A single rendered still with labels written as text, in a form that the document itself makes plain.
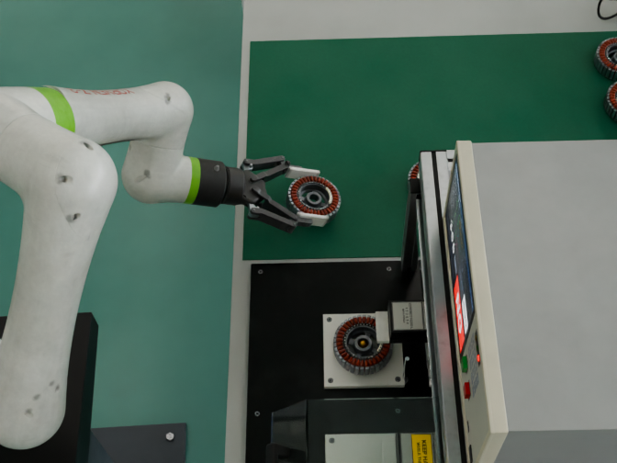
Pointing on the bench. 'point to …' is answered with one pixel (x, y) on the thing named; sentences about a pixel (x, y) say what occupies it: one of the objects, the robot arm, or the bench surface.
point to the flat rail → (426, 298)
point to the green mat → (405, 119)
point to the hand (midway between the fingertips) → (313, 197)
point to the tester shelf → (442, 299)
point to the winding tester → (539, 300)
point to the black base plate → (273, 373)
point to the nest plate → (338, 378)
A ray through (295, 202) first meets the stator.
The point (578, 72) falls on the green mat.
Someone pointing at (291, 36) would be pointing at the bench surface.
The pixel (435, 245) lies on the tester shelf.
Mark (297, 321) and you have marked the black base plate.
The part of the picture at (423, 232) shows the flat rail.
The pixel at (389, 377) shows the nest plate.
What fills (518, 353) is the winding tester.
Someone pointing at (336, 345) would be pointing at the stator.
